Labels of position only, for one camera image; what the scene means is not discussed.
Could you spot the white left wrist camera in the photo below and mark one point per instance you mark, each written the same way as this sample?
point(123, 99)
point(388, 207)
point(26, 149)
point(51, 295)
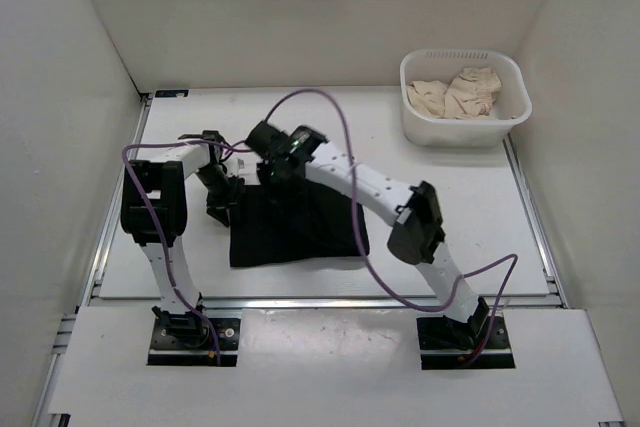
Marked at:
point(236, 167)

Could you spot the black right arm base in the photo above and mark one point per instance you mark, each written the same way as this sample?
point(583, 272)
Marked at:
point(439, 351)

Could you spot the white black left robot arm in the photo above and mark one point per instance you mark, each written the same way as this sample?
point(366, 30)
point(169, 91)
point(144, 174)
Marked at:
point(154, 213)

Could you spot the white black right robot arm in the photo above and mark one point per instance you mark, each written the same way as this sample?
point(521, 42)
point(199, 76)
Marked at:
point(413, 213)

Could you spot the aluminium frame rail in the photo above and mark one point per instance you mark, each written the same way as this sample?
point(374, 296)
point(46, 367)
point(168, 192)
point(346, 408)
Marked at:
point(91, 278)

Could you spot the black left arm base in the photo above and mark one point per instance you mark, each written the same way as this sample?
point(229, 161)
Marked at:
point(185, 340)

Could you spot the black trousers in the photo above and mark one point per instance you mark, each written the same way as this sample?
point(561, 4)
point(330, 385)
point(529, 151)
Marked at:
point(316, 222)

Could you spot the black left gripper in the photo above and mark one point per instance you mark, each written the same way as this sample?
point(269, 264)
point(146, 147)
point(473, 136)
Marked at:
point(217, 207)

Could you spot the beige trousers in basket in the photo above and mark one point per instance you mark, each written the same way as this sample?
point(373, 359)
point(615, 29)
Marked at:
point(469, 96)

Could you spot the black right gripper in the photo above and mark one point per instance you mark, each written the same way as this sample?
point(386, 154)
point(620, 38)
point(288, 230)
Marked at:
point(267, 167)

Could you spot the white plastic basket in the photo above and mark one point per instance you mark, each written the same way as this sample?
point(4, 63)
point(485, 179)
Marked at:
point(512, 108)

